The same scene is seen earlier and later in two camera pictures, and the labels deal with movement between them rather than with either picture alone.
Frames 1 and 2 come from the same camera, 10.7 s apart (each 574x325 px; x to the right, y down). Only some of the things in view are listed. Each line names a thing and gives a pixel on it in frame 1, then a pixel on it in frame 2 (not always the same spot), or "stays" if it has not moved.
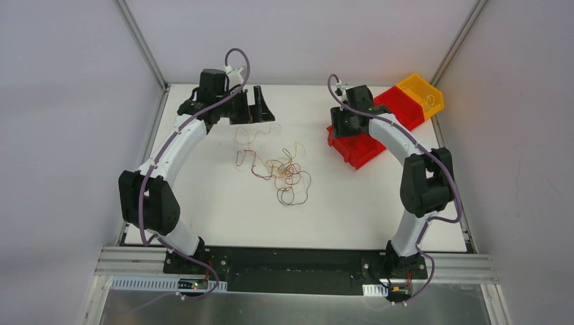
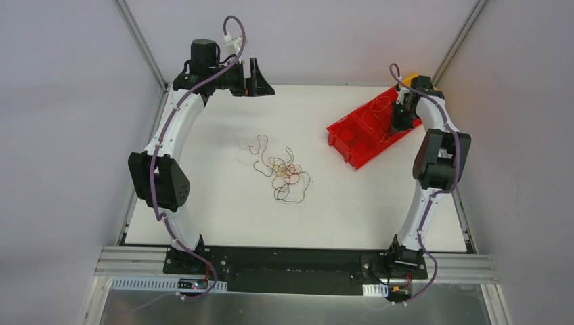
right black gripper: [340, 124] to [401, 118]
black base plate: [300, 271] stays
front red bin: [357, 149] stays
